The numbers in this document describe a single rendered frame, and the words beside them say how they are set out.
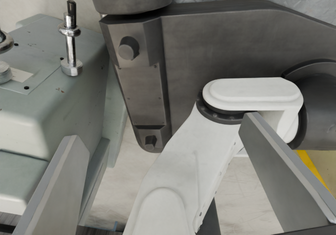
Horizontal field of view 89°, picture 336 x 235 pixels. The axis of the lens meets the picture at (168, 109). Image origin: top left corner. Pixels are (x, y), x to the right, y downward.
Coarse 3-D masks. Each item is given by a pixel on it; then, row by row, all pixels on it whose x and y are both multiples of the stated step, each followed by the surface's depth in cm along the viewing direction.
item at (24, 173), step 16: (0, 160) 48; (16, 160) 50; (32, 160) 51; (0, 176) 46; (16, 176) 47; (32, 176) 48; (0, 192) 43; (16, 192) 44; (32, 192) 47; (0, 208) 49; (16, 208) 48
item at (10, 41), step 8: (0, 32) 41; (0, 40) 40; (8, 40) 40; (0, 48) 38; (8, 48) 40; (0, 64) 45; (8, 64) 46; (0, 72) 43; (8, 72) 45; (0, 80) 44
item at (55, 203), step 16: (64, 144) 9; (80, 144) 10; (64, 160) 8; (80, 160) 10; (48, 176) 8; (64, 176) 8; (80, 176) 10; (48, 192) 7; (64, 192) 8; (80, 192) 9; (32, 208) 7; (48, 208) 7; (64, 208) 8; (32, 224) 6; (48, 224) 7; (64, 224) 8
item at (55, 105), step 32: (32, 32) 67; (96, 32) 83; (32, 64) 54; (96, 64) 72; (0, 96) 43; (32, 96) 46; (64, 96) 52; (96, 96) 86; (0, 128) 44; (32, 128) 43; (64, 128) 59; (96, 128) 108
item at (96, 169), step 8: (104, 144) 130; (96, 152) 124; (104, 152) 126; (96, 160) 119; (104, 160) 137; (88, 168) 114; (96, 168) 116; (104, 168) 154; (88, 176) 111; (96, 176) 119; (88, 184) 107; (96, 184) 128; (88, 192) 105; (96, 192) 147; (88, 200) 111; (80, 208) 98; (88, 208) 123; (80, 216) 101; (80, 224) 108
